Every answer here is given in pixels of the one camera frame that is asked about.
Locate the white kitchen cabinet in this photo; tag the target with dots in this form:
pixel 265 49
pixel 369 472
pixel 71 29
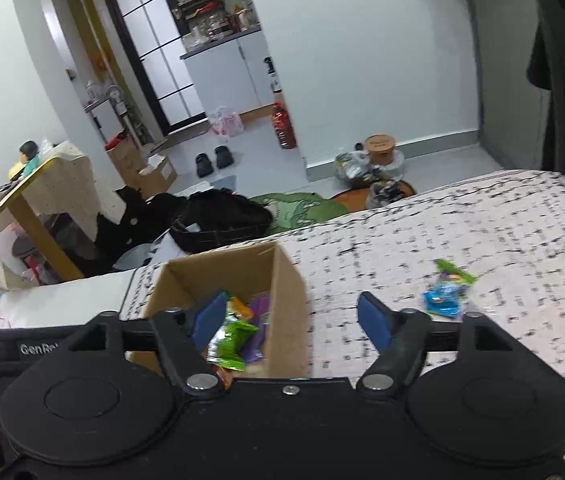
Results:
pixel 227 75

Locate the low cardboard carton with paper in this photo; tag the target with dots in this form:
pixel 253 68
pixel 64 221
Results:
pixel 160 174

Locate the green rug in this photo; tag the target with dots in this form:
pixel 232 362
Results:
pixel 292 210

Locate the black clothes pile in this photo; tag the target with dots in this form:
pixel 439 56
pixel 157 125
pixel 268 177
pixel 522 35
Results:
pixel 117 225

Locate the purple snack packet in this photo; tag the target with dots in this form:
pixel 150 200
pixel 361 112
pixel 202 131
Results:
pixel 261 310

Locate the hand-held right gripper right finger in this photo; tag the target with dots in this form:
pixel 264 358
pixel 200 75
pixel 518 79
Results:
pixel 375 324

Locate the black and white printed blanket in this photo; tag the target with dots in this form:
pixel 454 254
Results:
pixel 462 220

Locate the light green snack packet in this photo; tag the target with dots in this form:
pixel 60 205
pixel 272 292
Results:
pixel 235 342

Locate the red snack bar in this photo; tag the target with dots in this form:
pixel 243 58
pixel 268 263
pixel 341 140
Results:
pixel 221 376

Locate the dotted beige tablecloth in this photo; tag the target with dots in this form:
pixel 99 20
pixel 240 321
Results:
pixel 72 180

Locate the small clear plastic bag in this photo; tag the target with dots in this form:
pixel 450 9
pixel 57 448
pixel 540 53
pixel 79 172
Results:
pixel 385 192

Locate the orange snack packet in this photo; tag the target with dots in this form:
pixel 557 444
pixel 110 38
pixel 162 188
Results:
pixel 239 306

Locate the wooden table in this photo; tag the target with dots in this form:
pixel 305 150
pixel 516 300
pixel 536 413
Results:
pixel 45 242

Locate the pink plastic bag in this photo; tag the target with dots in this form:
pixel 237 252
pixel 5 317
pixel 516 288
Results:
pixel 226 122

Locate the tall cardboard carton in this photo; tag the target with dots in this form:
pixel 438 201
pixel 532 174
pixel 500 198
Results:
pixel 122 155

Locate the black bag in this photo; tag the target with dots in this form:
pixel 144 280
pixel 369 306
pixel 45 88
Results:
pixel 222 220

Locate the dark framed sliding door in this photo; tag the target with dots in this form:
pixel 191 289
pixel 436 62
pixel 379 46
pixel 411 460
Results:
pixel 162 60

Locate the red fire extinguisher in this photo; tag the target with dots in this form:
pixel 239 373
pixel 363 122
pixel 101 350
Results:
pixel 284 127

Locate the small doll figure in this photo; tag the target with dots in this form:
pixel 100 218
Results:
pixel 25 157

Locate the brown cardboard box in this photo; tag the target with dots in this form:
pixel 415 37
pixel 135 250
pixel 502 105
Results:
pixel 287 320

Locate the black spray bottle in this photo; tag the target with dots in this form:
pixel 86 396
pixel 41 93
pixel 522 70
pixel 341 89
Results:
pixel 272 77

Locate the brown round mat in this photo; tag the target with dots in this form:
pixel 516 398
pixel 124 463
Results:
pixel 350 200

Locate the white bed sheet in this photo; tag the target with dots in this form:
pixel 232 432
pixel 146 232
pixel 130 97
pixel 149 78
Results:
pixel 62 300

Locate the brown lidded bucket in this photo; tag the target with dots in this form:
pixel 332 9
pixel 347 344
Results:
pixel 381 149

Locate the blue snack packet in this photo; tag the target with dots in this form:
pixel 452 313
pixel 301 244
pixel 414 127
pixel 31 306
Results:
pixel 442 300

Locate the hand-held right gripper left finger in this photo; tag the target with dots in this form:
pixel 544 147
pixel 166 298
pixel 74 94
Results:
pixel 210 319

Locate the kitchen counter clutter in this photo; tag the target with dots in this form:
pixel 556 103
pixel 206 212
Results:
pixel 207 17

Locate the clear bag of cans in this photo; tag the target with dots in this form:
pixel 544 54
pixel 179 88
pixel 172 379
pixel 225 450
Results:
pixel 352 165

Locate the black slipper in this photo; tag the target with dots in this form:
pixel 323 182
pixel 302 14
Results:
pixel 204 164
pixel 223 156

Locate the dark green snack packet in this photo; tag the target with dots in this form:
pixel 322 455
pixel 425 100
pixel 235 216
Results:
pixel 455 272

